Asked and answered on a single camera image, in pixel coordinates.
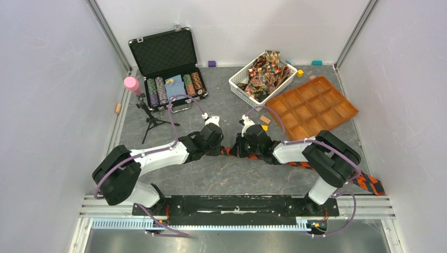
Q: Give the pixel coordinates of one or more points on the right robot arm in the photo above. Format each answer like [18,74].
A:
[333,160]

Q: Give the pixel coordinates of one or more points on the patterned colourful ties pile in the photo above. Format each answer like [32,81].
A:
[266,74]

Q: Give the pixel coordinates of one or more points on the brown wooden block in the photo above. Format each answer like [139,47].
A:
[265,119]

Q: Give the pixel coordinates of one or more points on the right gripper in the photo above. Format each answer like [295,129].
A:
[237,147]

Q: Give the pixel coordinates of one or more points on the pink microphone on tripod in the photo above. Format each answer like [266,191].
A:
[132,84]

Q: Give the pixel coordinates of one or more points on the small yellow cube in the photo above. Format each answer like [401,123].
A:
[299,73]

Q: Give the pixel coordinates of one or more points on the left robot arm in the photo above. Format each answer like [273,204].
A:
[117,176]

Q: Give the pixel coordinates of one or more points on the orange navy striped tie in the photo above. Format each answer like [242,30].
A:
[364,181]

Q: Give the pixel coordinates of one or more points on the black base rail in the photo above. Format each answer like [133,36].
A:
[240,210]

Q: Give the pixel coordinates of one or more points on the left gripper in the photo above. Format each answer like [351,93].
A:
[216,152]

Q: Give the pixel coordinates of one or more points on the wooden compartment tray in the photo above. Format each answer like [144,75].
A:
[311,107]

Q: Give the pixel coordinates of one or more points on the white plastic basket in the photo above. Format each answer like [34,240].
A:
[242,77]

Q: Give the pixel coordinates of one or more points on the cork piece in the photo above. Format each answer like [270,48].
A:
[118,108]

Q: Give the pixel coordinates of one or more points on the black poker chip case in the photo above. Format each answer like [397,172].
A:
[166,55]

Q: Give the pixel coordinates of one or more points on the teal block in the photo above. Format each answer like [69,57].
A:
[317,63]

